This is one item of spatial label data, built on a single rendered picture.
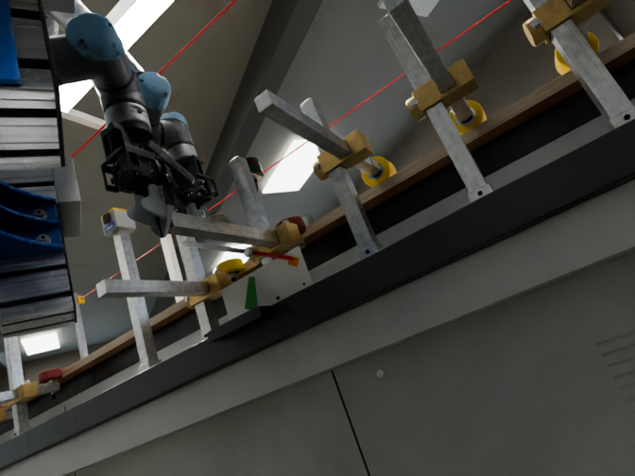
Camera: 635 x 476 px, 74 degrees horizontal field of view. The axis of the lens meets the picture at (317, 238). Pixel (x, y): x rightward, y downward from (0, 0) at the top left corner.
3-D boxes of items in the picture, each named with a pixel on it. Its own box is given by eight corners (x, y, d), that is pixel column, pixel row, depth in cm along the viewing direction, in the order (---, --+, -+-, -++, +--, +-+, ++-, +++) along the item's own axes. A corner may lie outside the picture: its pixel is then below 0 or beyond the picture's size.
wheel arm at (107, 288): (108, 296, 86) (104, 276, 87) (98, 302, 87) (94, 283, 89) (248, 294, 123) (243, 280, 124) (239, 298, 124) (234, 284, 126)
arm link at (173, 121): (151, 127, 118) (180, 129, 123) (160, 160, 114) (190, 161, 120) (158, 108, 112) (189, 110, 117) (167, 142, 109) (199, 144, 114)
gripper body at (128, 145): (105, 195, 72) (93, 137, 76) (148, 204, 79) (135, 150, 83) (133, 172, 69) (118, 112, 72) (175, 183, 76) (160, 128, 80)
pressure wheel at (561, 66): (569, 25, 90) (546, 59, 92) (608, 36, 87) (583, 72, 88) (569, 39, 96) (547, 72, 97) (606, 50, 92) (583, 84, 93)
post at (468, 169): (492, 195, 78) (390, 8, 93) (474, 203, 80) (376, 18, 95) (495, 197, 81) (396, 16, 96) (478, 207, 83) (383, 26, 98)
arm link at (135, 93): (84, 56, 78) (101, 88, 86) (94, 103, 75) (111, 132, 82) (128, 48, 80) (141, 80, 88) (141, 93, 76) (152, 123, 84)
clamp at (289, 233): (292, 239, 99) (285, 221, 101) (250, 263, 105) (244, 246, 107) (304, 242, 104) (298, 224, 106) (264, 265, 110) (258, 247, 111)
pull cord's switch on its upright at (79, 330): (100, 436, 298) (75, 291, 332) (93, 439, 301) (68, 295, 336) (111, 433, 304) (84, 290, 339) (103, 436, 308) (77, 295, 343)
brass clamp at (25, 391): (22, 398, 151) (20, 383, 152) (3, 408, 156) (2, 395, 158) (41, 394, 156) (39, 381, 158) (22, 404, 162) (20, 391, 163)
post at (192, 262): (218, 356, 108) (174, 195, 123) (209, 361, 110) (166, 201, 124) (228, 355, 111) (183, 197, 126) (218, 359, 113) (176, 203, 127)
